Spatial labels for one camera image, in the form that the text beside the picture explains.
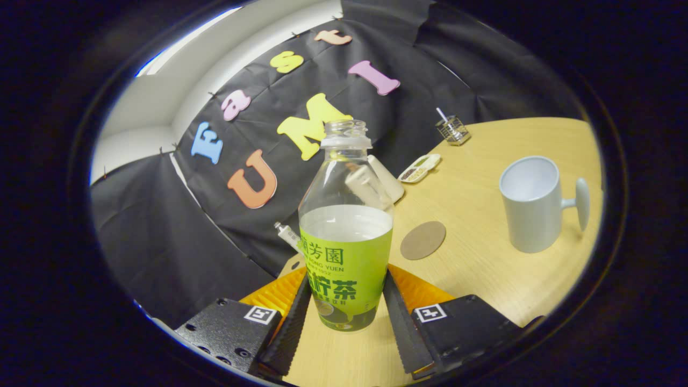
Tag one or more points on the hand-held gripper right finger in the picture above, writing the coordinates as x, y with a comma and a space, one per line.
400, 333

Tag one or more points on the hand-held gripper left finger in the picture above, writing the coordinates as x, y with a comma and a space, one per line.
293, 333

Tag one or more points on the green label juice bottle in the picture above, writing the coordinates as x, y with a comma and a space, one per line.
346, 258

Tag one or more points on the round brown coaster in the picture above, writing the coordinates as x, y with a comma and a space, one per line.
423, 241

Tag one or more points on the pale blue cup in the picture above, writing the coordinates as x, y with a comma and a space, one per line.
529, 215

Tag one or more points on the small white green bottle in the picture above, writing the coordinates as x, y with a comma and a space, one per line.
287, 235

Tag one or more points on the wooden table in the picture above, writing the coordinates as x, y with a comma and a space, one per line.
484, 285

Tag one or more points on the white toaster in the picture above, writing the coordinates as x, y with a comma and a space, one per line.
391, 185

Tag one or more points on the black backdrop cloth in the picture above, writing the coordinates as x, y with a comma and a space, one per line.
161, 242

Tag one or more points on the white divided tray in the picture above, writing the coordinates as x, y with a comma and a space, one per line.
419, 168

